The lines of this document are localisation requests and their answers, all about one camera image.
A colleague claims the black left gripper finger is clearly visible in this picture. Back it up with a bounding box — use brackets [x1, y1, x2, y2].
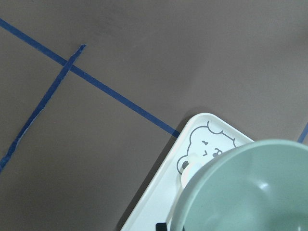
[155, 222, 167, 231]

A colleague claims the green bowl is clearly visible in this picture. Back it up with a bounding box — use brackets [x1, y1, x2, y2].
[170, 140, 308, 231]

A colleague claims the white plastic spoon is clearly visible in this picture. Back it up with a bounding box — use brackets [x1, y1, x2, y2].
[180, 155, 204, 189]

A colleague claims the cream bear tray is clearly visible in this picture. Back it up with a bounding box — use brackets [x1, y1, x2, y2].
[122, 113, 252, 231]

